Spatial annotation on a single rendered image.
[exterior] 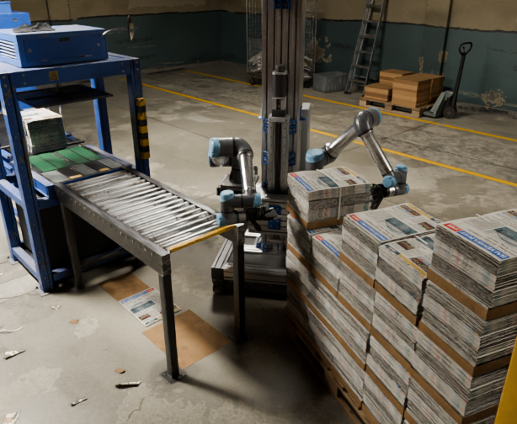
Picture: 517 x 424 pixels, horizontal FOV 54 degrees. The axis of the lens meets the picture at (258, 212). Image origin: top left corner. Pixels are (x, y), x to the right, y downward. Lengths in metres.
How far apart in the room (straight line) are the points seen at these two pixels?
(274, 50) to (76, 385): 2.30
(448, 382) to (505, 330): 0.31
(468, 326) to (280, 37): 2.14
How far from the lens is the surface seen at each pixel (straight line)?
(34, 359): 3.44
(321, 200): 2.73
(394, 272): 2.16
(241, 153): 2.92
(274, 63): 3.40
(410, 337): 2.19
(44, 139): 4.45
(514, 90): 9.26
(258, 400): 2.94
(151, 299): 3.73
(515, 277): 1.82
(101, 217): 3.14
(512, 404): 1.58
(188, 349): 3.27
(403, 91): 8.91
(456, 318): 1.92
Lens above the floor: 2.07
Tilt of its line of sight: 25 degrees down
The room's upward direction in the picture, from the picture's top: straight up
